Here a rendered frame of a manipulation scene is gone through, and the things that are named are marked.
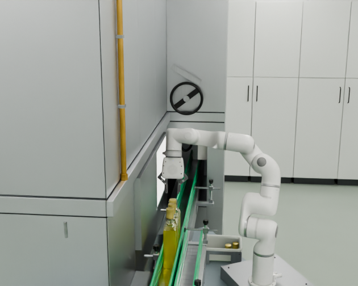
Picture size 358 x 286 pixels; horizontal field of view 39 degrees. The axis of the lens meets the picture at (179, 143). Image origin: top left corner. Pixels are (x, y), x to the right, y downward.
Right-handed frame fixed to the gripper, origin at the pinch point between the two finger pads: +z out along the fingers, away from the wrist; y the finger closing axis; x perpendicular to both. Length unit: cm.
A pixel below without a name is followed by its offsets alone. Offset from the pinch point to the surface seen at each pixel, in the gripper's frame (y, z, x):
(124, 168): -14, -11, -48
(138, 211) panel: -13.2, 9.2, -15.7
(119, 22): -14, -62, -62
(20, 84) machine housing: -43, -38, -77
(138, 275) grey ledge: -12.7, 37.8, -12.4
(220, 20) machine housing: 20, -99, 74
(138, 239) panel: -13.2, 22.0, -12.2
